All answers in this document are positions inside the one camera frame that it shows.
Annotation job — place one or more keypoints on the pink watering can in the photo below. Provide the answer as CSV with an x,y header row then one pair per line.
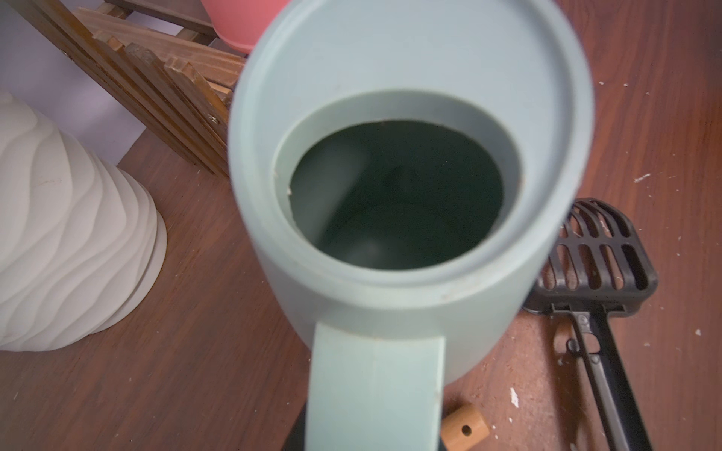
x,y
240,23

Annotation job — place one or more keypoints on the green hand rake wooden handle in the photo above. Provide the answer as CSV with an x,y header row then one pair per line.
x,y
464,428

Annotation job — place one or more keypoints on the brown wooden slatted shelf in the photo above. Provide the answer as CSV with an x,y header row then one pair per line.
x,y
157,59

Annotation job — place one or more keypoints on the sage green watering can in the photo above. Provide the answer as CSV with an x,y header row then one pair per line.
x,y
403,169

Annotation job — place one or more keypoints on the black plastic sifting scoop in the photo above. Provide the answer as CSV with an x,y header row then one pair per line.
x,y
599,269

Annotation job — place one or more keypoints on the white ribbed plant pot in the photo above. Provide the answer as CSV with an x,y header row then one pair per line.
x,y
82,242

